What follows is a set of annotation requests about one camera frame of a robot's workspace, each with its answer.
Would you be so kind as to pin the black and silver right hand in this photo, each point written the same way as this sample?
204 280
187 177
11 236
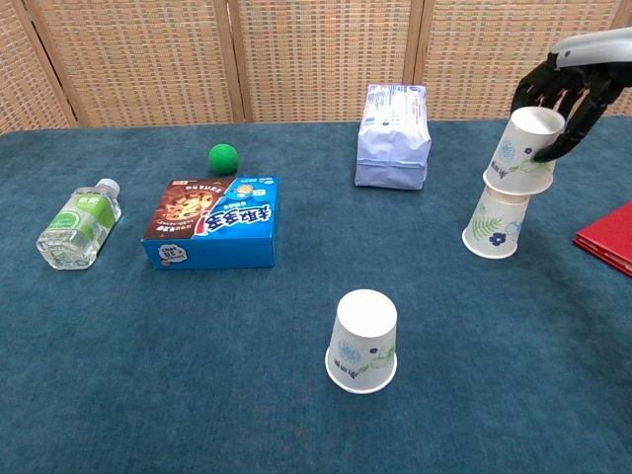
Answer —
592 74

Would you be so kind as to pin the white paper cup flower print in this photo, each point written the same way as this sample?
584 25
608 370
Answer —
518 158
363 340

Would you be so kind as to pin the white paper cup fern print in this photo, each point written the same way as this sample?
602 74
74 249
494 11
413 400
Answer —
494 222

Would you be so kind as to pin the red book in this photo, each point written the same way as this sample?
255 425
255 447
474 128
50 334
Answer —
609 237

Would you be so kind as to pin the pale purple tissue pack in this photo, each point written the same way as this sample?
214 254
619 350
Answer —
392 143

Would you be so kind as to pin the woven wooden folding screen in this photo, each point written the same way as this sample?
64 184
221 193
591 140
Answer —
321 54

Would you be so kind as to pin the green ball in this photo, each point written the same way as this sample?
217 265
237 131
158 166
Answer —
223 158

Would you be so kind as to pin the blue cookie box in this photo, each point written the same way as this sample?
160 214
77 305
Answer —
217 222

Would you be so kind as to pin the teal table cloth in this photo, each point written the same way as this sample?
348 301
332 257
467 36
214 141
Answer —
197 370

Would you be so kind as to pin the clear plastic bottle green label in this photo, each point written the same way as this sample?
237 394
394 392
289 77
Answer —
74 232

